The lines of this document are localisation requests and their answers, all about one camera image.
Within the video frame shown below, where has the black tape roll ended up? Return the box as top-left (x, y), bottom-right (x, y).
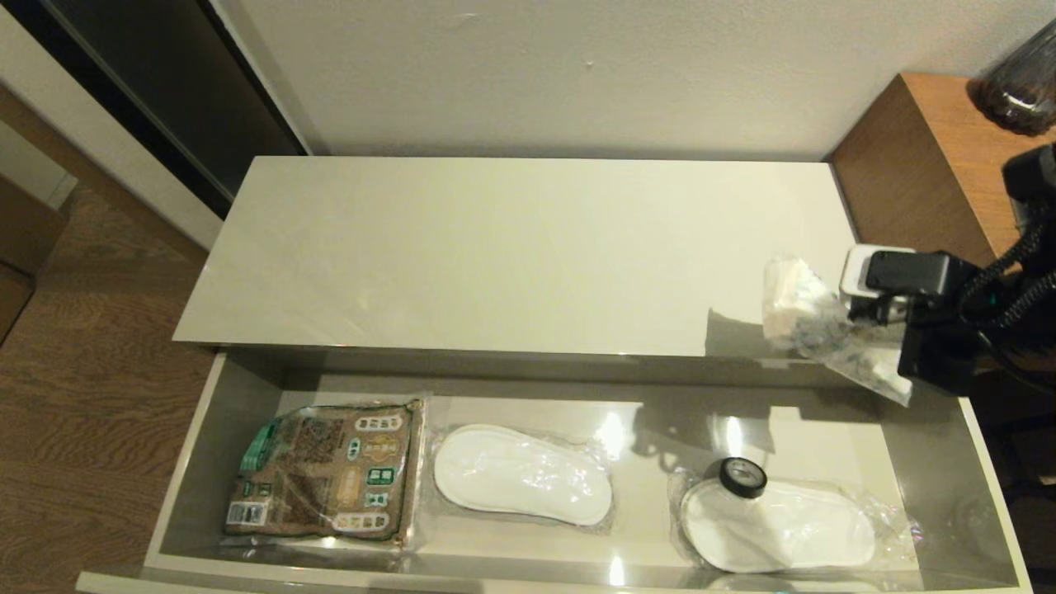
top-left (719, 456), bottom-right (769, 500)

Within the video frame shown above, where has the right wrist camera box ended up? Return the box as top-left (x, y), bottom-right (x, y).
top-left (839, 243), bottom-right (980, 324)

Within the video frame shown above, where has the dark sliding door panel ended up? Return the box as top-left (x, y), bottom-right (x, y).
top-left (0, 0), bottom-right (311, 222)

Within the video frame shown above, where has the white blue tissue pack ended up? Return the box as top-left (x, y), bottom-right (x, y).
top-left (761, 253), bottom-right (914, 407)

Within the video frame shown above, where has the white cabinet drawer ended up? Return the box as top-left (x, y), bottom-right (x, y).
top-left (76, 346), bottom-right (1037, 594)

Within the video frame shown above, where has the brown wooden side table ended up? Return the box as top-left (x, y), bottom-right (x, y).
top-left (829, 72), bottom-right (1056, 365)

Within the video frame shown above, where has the brown wooden furniture piece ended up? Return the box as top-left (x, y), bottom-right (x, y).
top-left (0, 120), bottom-right (80, 344)

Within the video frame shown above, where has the white slipper in plastic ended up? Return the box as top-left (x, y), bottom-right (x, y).
top-left (670, 466), bottom-right (922, 576)
top-left (421, 422), bottom-right (620, 533)

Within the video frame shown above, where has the brown grain bag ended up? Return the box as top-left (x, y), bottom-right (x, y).
top-left (221, 399), bottom-right (426, 549)

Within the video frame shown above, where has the white glossy low cabinet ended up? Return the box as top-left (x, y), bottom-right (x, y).
top-left (172, 155), bottom-right (902, 389)

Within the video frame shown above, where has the clear glass vase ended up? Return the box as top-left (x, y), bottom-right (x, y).
top-left (969, 20), bottom-right (1056, 138)

